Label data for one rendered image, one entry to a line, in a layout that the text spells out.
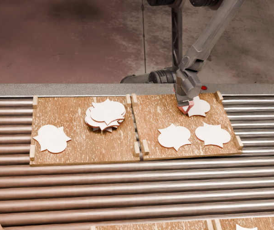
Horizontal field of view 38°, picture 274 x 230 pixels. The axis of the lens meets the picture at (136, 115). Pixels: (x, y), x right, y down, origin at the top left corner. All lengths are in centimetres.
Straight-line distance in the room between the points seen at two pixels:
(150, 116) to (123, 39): 207
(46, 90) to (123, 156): 49
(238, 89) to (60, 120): 86
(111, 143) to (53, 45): 212
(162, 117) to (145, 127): 10
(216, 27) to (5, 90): 93
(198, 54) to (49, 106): 65
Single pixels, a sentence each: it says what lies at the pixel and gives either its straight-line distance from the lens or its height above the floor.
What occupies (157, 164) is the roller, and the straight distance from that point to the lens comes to 156.
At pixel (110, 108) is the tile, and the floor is 99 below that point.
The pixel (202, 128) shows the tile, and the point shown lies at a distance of 169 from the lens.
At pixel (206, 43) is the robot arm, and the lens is 154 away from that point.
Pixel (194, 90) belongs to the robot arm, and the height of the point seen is 113.
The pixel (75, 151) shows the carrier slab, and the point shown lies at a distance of 155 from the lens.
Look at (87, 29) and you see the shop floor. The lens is 379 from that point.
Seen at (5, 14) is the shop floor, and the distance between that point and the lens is 401.
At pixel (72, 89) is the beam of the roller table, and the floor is 92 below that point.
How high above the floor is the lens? 215
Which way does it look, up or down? 46 degrees down
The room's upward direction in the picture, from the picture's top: 9 degrees clockwise
